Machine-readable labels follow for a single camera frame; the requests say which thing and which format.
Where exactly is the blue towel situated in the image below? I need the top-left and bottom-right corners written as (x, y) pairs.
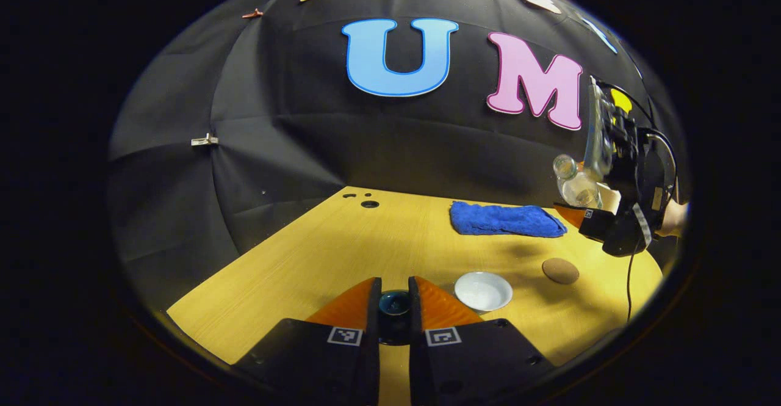
top-left (450, 201), bottom-right (567, 238)

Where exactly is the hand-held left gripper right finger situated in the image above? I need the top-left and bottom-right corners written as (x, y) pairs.
top-left (408, 276), bottom-right (556, 406)

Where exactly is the round brown coaster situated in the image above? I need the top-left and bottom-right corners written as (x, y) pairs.
top-left (542, 258), bottom-right (580, 285)

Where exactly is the clear water bottle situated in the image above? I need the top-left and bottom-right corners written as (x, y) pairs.
top-left (553, 154), bottom-right (605, 209)

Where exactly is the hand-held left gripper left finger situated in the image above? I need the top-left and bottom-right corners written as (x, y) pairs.
top-left (234, 277), bottom-right (383, 406)

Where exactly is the black cable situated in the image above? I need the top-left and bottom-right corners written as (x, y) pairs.
top-left (625, 235), bottom-right (647, 322)

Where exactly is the dark blue teacup lid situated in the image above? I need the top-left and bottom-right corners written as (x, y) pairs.
top-left (378, 289), bottom-right (411, 346)

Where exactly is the black backdrop cloth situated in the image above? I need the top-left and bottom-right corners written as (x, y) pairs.
top-left (109, 0), bottom-right (690, 315)

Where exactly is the blue and white teacup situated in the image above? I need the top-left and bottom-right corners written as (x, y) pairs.
top-left (454, 271), bottom-right (514, 314)

